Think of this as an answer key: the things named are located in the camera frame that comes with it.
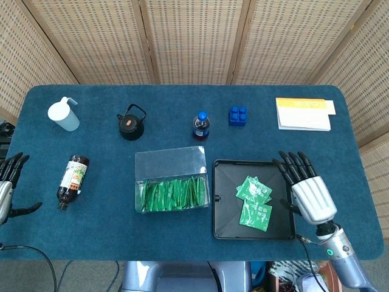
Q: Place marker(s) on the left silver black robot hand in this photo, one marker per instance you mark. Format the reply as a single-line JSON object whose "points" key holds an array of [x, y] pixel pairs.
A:
{"points": [[6, 191]]}

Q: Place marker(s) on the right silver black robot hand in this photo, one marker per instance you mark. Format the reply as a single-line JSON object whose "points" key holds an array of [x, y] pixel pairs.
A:
{"points": [[314, 197]]}

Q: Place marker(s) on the clear plastic box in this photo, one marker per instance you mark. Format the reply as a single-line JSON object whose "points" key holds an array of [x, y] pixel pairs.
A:
{"points": [[170, 162]]}

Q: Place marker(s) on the brown tea bottle green label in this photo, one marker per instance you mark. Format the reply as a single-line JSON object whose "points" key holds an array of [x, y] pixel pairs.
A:
{"points": [[74, 179]]}

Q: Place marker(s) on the black plastic tray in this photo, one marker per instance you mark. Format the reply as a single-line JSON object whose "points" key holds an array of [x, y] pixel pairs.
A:
{"points": [[225, 219]]}

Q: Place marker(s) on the black equipment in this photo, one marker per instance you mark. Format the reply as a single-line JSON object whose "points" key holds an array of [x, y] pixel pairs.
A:
{"points": [[6, 134]]}

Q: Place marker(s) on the white yellow booklet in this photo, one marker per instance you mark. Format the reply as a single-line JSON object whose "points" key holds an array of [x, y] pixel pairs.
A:
{"points": [[304, 118]]}

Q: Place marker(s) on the light blue plastic cup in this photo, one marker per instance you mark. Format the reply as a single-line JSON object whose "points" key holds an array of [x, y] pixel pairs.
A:
{"points": [[64, 117]]}

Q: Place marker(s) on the blue tablecloth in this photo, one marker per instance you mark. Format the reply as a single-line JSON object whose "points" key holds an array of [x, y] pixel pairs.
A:
{"points": [[106, 231]]}

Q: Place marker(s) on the blue building block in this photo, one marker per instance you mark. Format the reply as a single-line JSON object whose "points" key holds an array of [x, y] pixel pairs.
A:
{"points": [[237, 117]]}

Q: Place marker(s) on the small cola bottle blue cap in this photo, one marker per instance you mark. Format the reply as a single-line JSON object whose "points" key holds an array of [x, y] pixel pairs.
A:
{"points": [[201, 127]]}

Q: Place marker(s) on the blue robot torso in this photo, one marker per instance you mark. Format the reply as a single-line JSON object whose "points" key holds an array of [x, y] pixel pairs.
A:
{"points": [[182, 276]]}

